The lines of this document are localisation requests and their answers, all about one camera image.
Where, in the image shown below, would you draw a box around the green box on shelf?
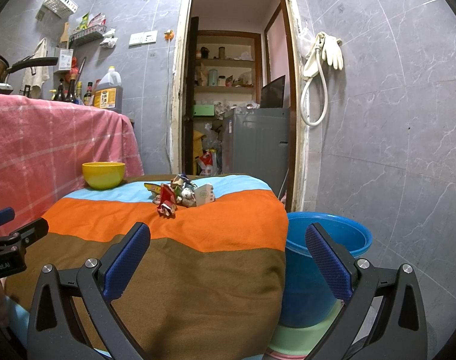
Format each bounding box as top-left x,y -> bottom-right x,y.
193,104 -> 215,117

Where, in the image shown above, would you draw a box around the black monitor on fridge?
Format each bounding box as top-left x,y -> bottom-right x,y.
260,75 -> 286,108

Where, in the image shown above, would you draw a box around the black frying pan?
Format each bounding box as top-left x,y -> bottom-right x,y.
0,55 -> 59,83

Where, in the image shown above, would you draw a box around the white red wrapper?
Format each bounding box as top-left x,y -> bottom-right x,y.
177,184 -> 216,207

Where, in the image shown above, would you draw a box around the white wall basket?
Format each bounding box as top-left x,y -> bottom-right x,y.
41,0 -> 78,19

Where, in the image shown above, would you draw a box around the orange wall hook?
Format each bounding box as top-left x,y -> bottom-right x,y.
164,30 -> 174,41

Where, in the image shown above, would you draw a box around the wire wall shelf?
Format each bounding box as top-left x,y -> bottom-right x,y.
69,24 -> 107,49

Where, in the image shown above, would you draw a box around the striped blue orange brown cloth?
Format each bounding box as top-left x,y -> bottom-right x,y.
6,175 -> 288,359

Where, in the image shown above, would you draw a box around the grey refrigerator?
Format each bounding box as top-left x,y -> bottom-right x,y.
221,107 -> 290,194

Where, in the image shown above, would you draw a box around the white hose loop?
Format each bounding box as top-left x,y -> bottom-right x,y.
299,33 -> 330,128

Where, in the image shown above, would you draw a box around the red yellow torn packet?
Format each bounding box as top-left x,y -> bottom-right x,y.
144,183 -> 177,218

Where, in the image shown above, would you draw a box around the white wall socket plate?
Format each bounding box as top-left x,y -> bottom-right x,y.
129,30 -> 158,47

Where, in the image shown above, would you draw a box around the dark blue snack wrapper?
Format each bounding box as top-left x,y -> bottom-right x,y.
170,173 -> 197,190

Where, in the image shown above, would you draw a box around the yellow plastic bowl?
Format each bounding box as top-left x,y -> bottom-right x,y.
81,162 -> 125,190

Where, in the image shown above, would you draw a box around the dark sauce bottle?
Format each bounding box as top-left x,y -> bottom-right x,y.
83,81 -> 93,106

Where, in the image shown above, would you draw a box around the hanging beige towel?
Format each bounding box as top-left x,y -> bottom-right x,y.
21,37 -> 50,99

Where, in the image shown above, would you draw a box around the pink checked cloth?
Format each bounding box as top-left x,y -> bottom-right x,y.
0,94 -> 144,236

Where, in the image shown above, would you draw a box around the blue plastic bucket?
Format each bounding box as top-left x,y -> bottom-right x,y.
279,211 -> 372,328

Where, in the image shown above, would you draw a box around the white rubber gloves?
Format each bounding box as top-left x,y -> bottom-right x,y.
322,33 -> 344,71

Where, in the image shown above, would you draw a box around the dark wooden door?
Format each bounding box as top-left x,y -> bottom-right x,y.
182,16 -> 199,175

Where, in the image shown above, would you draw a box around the wooden shelf unit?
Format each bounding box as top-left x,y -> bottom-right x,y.
189,30 -> 263,108

